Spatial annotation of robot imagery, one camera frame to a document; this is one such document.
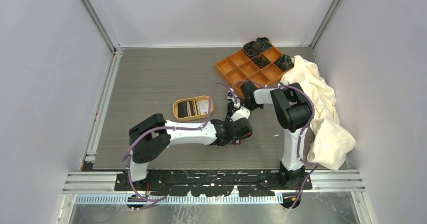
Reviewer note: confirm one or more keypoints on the oval wooden card tray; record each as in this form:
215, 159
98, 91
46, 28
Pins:
192, 108

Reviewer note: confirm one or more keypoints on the orange compartment tray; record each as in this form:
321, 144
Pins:
237, 67

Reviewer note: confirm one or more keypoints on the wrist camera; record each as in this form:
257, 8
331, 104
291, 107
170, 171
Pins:
239, 113
231, 95

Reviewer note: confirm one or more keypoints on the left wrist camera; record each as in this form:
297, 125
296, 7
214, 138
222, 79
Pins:
239, 113

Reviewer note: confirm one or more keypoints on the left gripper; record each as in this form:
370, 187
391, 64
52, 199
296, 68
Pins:
234, 140

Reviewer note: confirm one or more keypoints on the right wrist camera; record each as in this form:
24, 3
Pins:
231, 95

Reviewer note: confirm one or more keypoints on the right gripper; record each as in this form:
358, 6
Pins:
231, 107

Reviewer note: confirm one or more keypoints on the cream cloth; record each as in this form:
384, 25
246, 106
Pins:
332, 142

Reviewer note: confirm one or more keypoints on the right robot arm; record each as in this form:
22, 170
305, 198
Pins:
294, 111

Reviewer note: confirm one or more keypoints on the dark camouflage rolled sock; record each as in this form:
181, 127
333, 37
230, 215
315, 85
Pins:
284, 62

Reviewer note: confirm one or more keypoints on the black card in tray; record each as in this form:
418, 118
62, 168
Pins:
182, 109

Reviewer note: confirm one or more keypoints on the dark rolled sock in tray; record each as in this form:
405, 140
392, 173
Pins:
260, 61

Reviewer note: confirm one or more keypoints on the dark green rolled sock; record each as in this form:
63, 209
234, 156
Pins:
264, 43

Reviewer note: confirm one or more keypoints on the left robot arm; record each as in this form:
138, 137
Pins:
149, 138

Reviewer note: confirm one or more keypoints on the red card holder wallet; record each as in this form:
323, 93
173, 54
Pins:
239, 140

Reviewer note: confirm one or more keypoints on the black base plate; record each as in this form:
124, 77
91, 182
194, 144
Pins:
211, 183

